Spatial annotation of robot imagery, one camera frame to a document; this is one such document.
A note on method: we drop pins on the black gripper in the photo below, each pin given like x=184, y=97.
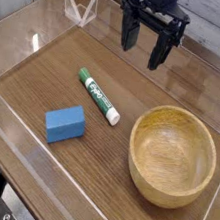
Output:
x=166, y=11

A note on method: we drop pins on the green Expo marker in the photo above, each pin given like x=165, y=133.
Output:
x=102, y=101

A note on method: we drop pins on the blue rectangular block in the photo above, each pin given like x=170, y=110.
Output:
x=64, y=124

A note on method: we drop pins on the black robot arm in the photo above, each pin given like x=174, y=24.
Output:
x=148, y=22

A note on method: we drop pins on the brown wooden bowl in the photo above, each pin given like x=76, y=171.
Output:
x=172, y=156

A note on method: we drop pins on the clear acrylic tray wall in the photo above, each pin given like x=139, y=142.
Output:
x=42, y=49

